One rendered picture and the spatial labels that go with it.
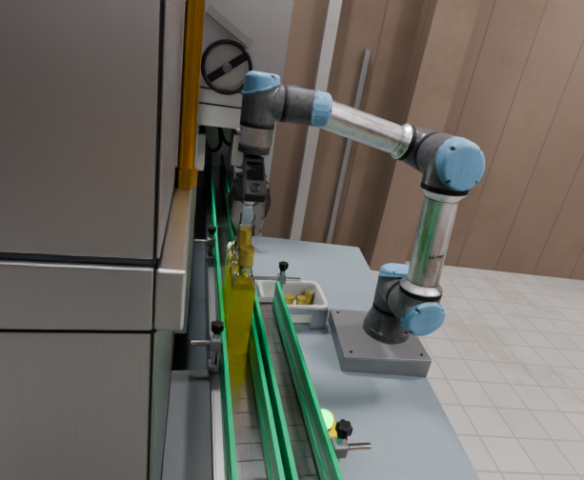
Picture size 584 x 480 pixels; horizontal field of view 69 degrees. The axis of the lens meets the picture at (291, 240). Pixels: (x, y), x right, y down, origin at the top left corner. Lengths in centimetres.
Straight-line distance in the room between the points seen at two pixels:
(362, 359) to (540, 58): 326
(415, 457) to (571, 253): 392
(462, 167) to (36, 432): 93
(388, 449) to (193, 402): 48
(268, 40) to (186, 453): 158
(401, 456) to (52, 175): 99
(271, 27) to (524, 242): 333
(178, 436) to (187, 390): 12
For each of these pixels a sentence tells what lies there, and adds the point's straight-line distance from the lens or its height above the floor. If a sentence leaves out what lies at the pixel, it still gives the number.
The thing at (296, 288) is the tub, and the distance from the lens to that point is 154.
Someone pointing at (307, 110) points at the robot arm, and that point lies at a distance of 94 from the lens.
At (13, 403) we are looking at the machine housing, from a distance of 46.
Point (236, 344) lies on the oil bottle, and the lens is 107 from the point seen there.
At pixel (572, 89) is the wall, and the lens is 431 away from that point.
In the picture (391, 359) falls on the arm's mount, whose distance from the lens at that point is 132.
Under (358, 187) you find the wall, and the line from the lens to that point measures 372.
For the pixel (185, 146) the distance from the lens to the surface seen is 54.
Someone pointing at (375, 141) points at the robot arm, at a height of 140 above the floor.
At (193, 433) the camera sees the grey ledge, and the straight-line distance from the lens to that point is 91.
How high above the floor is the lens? 156
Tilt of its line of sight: 23 degrees down
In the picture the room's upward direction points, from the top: 10 degrees clockwise
